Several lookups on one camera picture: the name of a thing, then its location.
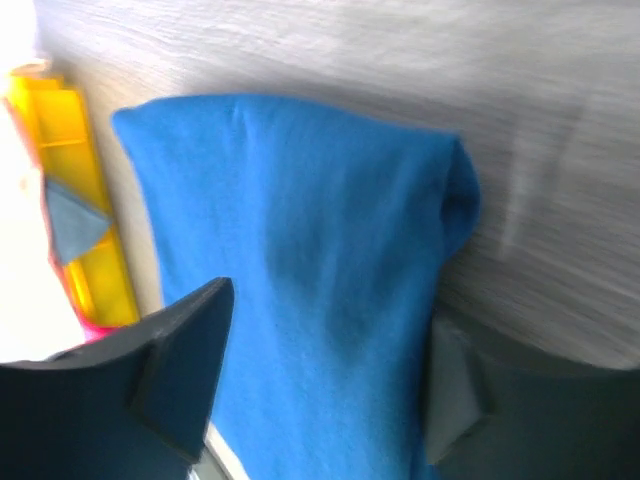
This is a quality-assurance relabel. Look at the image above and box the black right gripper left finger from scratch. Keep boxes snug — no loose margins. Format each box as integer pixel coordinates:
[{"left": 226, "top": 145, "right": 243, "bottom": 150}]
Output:
[{"left": 1, "top": 278, "right": 234, "bottom": 479}]

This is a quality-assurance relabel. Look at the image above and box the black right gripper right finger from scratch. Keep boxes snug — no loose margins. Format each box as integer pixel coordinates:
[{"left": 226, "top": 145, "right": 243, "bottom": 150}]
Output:
[{"left": 424, "top": 309, "right": 639, "bottom": 479}]

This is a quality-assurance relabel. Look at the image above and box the blue Mickey print t-shirt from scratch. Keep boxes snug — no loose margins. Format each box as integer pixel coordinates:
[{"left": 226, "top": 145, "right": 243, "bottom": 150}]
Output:
[{"left": 112, "top": 94, "right": 480, "bottom": 479}]

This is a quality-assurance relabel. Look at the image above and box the magenta t-shirt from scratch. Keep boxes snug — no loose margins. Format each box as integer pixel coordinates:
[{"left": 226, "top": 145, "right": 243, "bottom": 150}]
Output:
[{"left": 82, "top": 324, "right": 114, "bottom": 343}]

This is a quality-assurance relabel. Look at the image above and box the grey blue t-shirt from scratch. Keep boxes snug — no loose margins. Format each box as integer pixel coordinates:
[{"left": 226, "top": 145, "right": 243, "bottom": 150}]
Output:
[{"left": 45, "top": 178, "right": 111, "bottom": 266}]

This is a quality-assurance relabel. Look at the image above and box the yellow plastic bin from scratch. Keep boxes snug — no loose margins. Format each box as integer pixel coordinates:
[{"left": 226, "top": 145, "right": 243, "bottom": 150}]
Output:
[{"left": 8, "top": 74, "right": 140, "bottom": 328}]

